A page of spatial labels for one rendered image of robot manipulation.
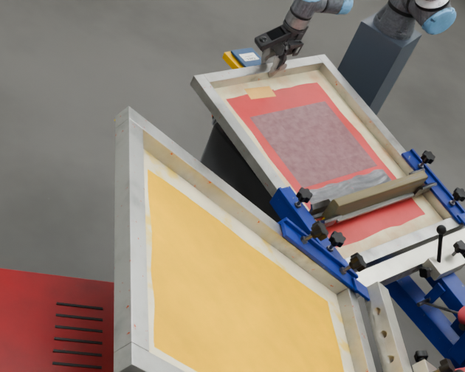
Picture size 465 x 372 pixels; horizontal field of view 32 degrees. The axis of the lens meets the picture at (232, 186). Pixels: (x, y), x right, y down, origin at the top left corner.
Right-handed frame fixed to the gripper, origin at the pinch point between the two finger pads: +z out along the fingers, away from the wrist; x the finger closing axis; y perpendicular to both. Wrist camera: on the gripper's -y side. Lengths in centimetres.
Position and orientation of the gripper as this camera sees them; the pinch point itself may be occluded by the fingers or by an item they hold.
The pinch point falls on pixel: (265, 69)
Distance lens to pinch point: 273.5
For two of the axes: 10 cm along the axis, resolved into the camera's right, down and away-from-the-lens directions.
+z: -3.6, 6.3, 6.9
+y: 7.7, -2.1, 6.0
